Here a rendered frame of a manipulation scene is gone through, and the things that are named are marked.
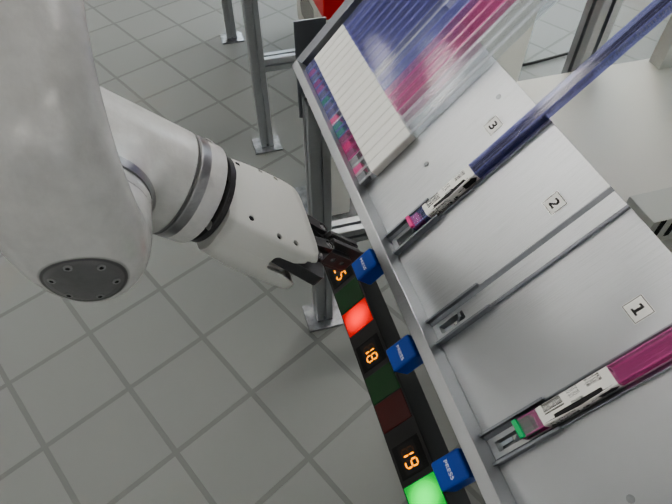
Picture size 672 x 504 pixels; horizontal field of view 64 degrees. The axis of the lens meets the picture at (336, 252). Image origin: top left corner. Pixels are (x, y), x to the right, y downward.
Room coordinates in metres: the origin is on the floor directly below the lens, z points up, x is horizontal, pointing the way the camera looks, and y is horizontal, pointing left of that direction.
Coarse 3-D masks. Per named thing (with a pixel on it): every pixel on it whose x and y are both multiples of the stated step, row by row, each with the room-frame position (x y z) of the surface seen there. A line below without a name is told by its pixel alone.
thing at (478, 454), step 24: (312, 96) 0.61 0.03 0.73; (336, 144) 0.51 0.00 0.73; (360, 192) 0.43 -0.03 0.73; (360, 216) 0.40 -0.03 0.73; (384, 240) 0.36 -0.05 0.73; (384, 264) 0.33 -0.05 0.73; (408, 288) 0.30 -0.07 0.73; (408, 312) 0.27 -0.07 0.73; (432, 336) 0.25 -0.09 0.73; (432, 360) 0.22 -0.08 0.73; (456, 384) 0.21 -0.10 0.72; (456, 408) 0.18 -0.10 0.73; (456, 432) 0.16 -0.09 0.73; (480, 432) 0.17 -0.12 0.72; (480, 456) 0.14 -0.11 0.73; (480, 480) 0.13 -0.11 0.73; (504, 480) 0.13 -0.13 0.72
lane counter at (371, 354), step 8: (376, 336) 0.29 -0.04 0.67; (368, 344) 0.28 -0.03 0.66; (376, 344) 0.28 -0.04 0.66; (360, 352) 0.28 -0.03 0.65; (368, 352) 0.28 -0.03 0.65; (376, 352) 0.27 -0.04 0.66; (384, 352) 0.27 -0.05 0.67; (360, 360) 0.27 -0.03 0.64; (368, 360) 0.27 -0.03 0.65; (376, 360) 0.26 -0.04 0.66; (368, 368) 0.26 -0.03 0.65
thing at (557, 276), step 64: (448, 128) 0.45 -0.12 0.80; (384, 192) 0.43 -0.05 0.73; (512, 192) 0.35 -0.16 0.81; (576, 192) 0.32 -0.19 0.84; (448, 256) 0.32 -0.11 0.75; (512, 256) 0.29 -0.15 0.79; (576, 256) 0.27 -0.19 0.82; (640, 256) 0.25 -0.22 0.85; (448, 320) 0.26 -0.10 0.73; (512, 320) 0.24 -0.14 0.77; (576, 320) 0.22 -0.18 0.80; (640, 320) 0.20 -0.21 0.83; (512, 384) 0.19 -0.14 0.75; (640, 384) 0.16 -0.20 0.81; (512, 448) 0.15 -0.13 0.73; (576, 448) 0.14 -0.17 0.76; (640, 448) 0.13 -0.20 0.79
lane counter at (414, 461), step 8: (408, 440) 0.18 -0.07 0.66; (416, 440) 0.18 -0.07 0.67; (400, 448) 0.18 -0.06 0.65; (408, 448) 0.18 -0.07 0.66; (416, 448) 0.17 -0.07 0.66; (400, 456) 0.17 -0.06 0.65; (408, 456) 0.17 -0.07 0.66; (416, 456) 0.17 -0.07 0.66; (424, 456) 0.17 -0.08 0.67; (400, 464) 0.17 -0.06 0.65; (408, 464) 0.16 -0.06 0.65; (416, 464) 0.16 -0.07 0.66; (424, 464) 0.16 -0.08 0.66; (400, 472) 0.16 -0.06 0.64; (408, 472) 0.16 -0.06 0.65; (416, 472) 0.16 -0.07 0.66
